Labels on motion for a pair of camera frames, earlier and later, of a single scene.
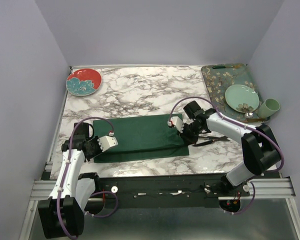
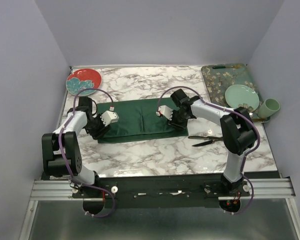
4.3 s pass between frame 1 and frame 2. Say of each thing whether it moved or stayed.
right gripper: moved
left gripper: moved
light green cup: stayed
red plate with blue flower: stayed
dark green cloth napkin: moved
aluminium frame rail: stayed
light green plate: stayed
